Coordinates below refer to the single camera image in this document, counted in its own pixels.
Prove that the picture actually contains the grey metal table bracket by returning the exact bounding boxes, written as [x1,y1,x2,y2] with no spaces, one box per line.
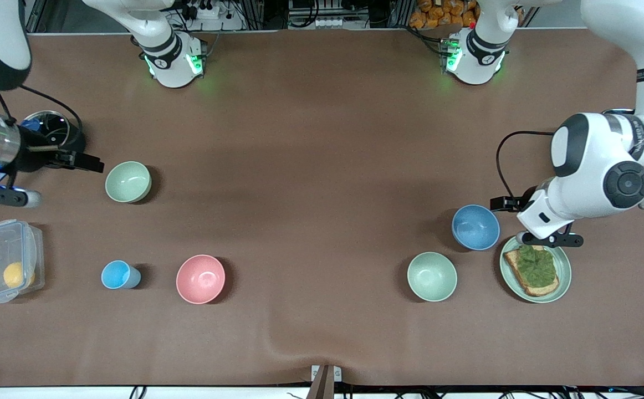
[311,365,343,383]

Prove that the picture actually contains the light blue cup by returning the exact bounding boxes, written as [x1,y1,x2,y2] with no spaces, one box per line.
[101,260,141,290]

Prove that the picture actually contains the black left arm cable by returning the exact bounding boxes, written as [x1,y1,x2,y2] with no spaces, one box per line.
[495,131,555,200]

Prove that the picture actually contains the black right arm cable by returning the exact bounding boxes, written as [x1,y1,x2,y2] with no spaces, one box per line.
[0,84,84,146]

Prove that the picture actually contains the green lettuce leaf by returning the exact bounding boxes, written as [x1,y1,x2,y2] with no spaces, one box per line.
[517,245,556,288]

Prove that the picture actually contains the orange snack bags pile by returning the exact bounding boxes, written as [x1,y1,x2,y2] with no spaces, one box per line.
[409,0,478,29]

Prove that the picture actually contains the pink bowl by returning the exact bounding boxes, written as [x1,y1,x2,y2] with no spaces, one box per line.
[176,254,226,305]

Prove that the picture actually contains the black pot blue handle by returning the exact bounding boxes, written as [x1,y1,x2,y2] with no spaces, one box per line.
[0,110,86,188]

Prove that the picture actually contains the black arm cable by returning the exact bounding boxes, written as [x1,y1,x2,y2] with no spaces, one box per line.
[0,84,84,146]
[495,131,555,200]

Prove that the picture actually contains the blue bowl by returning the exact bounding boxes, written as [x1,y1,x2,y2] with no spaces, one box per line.
[452,204,500,251]

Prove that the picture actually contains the pale green plate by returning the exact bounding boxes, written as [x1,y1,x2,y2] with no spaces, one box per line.
[499,236,572,304]

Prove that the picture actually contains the pale green bowl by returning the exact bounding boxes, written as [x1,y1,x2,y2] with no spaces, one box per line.
[407,252,458,303]
[105,161,152,203]

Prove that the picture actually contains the toast slice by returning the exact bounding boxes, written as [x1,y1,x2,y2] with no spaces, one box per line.
[503,247,560,297]

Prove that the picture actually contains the yellow orange fruit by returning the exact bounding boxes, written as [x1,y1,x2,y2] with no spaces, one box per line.
[3,262,35,289]

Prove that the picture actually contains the brown angled post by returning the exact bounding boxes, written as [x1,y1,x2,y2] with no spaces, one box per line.
[306,366,335,399]

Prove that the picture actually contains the glass lid blue knob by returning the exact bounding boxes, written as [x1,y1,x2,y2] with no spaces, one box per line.
[23,111,71,149]

